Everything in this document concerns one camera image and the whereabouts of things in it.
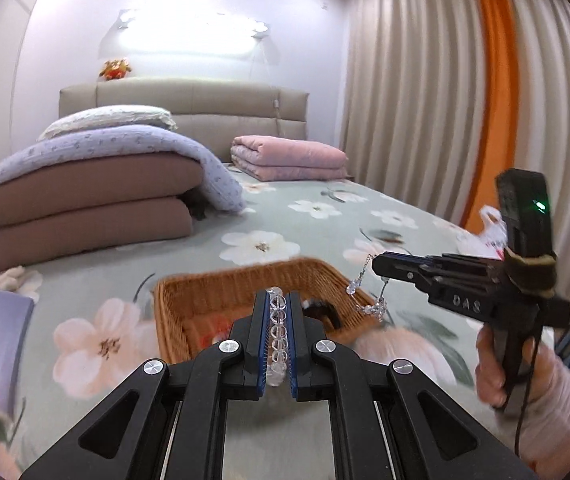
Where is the orange curtain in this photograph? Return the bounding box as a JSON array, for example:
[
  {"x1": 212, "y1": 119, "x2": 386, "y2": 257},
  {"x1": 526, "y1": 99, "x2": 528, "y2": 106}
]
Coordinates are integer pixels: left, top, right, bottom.
[{"x1": 464, "y1": 0, "x2": 522, "y2": 234}]

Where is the white red plastic bag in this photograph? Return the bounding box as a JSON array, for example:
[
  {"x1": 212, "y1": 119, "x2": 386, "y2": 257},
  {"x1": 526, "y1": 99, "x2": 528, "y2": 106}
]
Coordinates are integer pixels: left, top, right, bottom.
[{"x1": 457, "y1": 204, "x2": 510, "y2": 262}]

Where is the bright wall light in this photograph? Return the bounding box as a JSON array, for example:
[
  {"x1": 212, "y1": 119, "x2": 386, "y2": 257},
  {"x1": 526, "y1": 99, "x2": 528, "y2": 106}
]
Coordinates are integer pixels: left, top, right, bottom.
[{"x1": 117, "y1": 9, "x2": 272, "y2": 57}]

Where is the green floral bedspread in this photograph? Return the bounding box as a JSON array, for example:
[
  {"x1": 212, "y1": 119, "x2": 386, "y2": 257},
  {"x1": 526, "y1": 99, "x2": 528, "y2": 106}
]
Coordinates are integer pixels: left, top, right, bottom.
[{"x1": 0, "y1": 162, "x2": 570, "y2": 480}]

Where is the silver crystal chain bracelet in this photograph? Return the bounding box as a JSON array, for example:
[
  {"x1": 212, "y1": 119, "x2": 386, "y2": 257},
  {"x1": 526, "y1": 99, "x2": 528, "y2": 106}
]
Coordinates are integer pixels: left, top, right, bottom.
[{"x1": 346, "y1": 254, "x2": 392, "y2": 319}]

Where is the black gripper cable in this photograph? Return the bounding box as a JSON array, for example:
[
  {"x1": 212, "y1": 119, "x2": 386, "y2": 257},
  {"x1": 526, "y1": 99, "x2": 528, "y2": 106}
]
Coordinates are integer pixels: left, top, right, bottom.
[{"x1": 514, "y1": 334, "x2": 542, "y2": 457}]

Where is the person's right hand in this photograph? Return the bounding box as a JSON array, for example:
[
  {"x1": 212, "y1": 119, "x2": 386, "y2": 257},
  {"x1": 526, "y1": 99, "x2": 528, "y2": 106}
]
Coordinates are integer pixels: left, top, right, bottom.
[{"x1": 475, "y1": 329, "x2": 552, "y2": 411}]

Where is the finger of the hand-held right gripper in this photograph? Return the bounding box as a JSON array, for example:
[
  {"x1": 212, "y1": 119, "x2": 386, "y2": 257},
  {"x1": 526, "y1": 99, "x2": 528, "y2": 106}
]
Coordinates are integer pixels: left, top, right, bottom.
[
  {"x1": 372, "y1": 256, "x2": 506, "y2": 292},
  {"x1": 384, "y1": 251, "x2": 503, "y2": 264}
]

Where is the folded brown quilt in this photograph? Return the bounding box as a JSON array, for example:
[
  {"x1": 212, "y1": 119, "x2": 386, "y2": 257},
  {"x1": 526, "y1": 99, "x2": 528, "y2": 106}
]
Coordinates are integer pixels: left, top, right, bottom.
[{"x1": 0, "y1": 152, "x2": 204, "y2": 274}]

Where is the cream plush toy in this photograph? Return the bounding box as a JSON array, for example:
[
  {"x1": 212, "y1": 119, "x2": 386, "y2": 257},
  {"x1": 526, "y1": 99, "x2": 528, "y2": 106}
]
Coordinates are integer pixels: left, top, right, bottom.
[{"x1": 0, "y1": 265, "x2": 44, "y2": 294}]

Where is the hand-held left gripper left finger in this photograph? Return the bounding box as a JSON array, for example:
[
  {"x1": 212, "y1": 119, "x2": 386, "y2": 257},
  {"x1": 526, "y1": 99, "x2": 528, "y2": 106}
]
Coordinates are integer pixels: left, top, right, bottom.
[{"x1": 17, "y1": 290, "x2": 271, "y2": 480}]

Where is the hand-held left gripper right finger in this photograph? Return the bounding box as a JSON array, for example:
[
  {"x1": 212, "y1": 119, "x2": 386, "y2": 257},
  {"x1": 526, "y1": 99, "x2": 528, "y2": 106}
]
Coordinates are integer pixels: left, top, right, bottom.
[{"x1": 287, "y1": 290, "x2": 540, "y2": 480}]

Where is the orange plush toy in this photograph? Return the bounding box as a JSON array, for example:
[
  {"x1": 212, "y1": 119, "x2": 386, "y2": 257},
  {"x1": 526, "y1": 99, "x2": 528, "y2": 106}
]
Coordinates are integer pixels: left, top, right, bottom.
[{"x1": 98, "y1": 57, "x2": 132, "y2": 82}]

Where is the clear crystal bead bracelet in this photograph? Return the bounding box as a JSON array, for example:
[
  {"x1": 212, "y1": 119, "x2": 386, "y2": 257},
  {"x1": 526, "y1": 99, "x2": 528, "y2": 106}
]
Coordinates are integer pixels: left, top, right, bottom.
[{"x1": 263, "y1": 285, "x2": 288, "y2": 387}]

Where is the folded pink quilt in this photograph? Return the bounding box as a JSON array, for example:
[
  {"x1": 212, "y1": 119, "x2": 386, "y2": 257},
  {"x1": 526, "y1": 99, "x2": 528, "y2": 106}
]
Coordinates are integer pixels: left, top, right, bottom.
[{"x1": 230, "y1": 134, "x2": 348, "y2": 182}]

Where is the beige pleated curtain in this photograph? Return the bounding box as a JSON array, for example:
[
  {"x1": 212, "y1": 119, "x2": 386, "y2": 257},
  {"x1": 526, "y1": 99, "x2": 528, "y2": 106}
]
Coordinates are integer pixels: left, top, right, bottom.
[{"x1": 334, "y1": 0, "x2": 570, "y2": 242}]

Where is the red string bracelet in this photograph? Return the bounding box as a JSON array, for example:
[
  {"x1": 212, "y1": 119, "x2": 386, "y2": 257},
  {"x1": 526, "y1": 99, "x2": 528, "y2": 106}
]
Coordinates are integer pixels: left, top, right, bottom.
[{"x1": 189, "y1": 314, "x2": 232, "y2": 347}]

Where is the lilac floral blanket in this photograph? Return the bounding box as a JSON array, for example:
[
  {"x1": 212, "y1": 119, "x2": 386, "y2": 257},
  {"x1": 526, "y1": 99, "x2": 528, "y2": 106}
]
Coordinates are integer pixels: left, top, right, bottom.
[{"x1": 0, "y1": 124, "x2": 248, "y2": 272}]

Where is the white patterned pillow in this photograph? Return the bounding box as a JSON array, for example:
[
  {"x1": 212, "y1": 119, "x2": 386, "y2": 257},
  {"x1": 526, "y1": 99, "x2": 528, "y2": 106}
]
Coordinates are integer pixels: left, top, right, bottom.
[{"x1": 37, "y1": 105, "x2": 178, "y2": 142}]

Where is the beige padded headboard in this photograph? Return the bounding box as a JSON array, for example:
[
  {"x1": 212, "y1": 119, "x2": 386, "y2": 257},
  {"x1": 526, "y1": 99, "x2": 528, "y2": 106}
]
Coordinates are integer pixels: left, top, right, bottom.
[{"x1": 59, "y1": 77, "x2": 311, "y2": 166}]

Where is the brown wicker basket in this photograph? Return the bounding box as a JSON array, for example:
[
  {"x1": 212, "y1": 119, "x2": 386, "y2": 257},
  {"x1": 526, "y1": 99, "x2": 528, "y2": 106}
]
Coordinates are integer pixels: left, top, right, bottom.
[{"x1": 153, "y1": 257, "x2": 382, "y2": 367}]

